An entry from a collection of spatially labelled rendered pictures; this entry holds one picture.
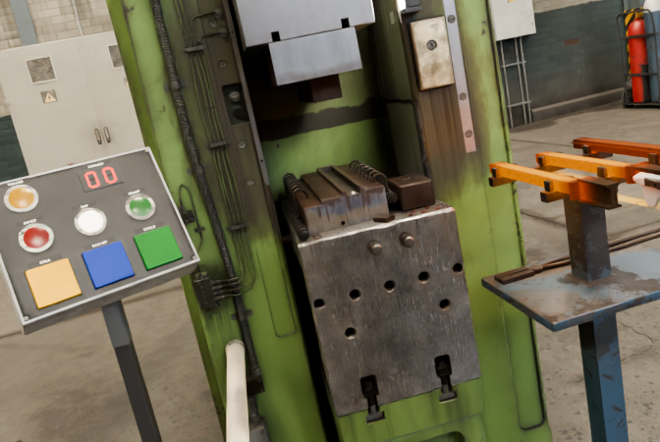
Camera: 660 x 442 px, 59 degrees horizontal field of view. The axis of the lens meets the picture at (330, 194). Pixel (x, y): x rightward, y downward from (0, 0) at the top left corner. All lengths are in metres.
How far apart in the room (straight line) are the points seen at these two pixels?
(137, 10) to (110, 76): 5.09
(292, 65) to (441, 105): 0.44
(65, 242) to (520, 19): 7.68
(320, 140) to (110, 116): 4.87
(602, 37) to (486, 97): 7.85
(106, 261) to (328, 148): 0.89
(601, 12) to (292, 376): 8.32
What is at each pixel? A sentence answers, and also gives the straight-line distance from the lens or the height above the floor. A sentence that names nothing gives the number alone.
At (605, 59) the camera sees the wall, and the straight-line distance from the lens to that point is 9.47.
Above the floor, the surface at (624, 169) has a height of 0.99.
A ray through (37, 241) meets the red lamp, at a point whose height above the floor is 1.08.
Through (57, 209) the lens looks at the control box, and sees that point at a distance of 1.25.
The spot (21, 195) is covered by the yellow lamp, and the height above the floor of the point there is 1.17.
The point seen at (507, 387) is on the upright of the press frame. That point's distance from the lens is 1.88.
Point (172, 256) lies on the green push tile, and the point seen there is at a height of 0.98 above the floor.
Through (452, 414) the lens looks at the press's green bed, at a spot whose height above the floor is 0.39.
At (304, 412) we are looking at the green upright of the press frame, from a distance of 1.73.
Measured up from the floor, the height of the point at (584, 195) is 0.97.
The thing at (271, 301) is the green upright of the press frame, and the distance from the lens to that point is 1.58.
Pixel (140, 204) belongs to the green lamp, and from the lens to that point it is 1.26.
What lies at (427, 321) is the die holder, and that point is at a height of 0.65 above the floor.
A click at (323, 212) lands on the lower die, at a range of 1.39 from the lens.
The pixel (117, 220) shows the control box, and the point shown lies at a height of 1.08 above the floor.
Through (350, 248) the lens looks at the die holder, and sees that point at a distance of 1.35.
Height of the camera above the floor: 1.28
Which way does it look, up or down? 12 degrees down
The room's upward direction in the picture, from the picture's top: 12 degrees counter-clockwise
